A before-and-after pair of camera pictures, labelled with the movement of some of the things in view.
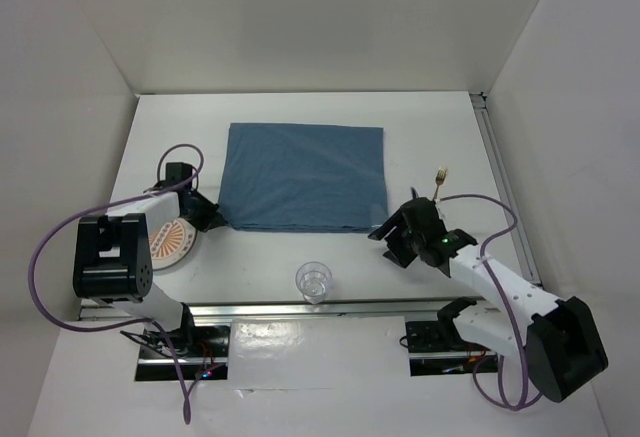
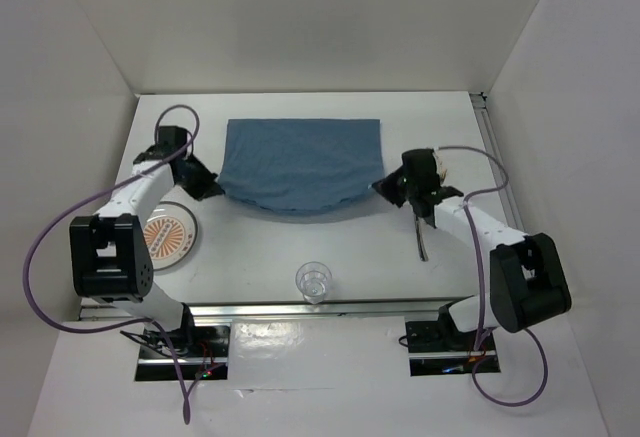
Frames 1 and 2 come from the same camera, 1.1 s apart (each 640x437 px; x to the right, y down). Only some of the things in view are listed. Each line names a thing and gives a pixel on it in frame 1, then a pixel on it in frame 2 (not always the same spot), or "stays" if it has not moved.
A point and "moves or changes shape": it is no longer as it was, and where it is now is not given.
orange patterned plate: x=172 y=243 stays
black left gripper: x=211 y=218 -> x=206 y=186
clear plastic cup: x=313 y=279 stays
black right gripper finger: x=398 y=259 -> x=397 y=196
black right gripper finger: x=385 y=228 -> x=393 y=186
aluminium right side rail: x=483 y=110 stays
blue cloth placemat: x=304 y=177 moves or changes shape
